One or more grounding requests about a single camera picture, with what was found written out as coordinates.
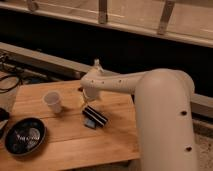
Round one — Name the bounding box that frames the black white striped eraser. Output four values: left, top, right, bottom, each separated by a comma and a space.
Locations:
82, 106, 108, 127

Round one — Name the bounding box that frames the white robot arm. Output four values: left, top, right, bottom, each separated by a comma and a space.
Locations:
81, 62, 199, 171

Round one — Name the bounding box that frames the blue sponge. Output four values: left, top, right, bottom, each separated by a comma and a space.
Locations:
84, 119, 96, 129

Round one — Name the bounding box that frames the wooden board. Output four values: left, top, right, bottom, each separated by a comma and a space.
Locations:
0, 81, 139, 171

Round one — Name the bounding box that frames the dark round plate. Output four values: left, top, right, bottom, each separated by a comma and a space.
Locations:
5, 118, 46, 156

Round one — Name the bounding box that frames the black object at left edge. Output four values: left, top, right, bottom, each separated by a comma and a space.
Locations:
0, 106, 11, 138

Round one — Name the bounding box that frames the black cable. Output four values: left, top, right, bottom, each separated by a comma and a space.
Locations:
0, 73, 23, 94

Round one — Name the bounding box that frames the metal railing frame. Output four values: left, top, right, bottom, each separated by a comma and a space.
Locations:
0, 0, 213, 48

